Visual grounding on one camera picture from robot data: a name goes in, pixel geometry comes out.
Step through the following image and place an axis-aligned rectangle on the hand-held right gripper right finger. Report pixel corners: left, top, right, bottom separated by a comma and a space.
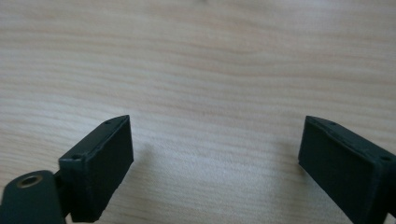
297, 115, 396, 224

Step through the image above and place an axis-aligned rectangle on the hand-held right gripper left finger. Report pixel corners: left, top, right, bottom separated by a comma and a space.
58, 114, 134, 223

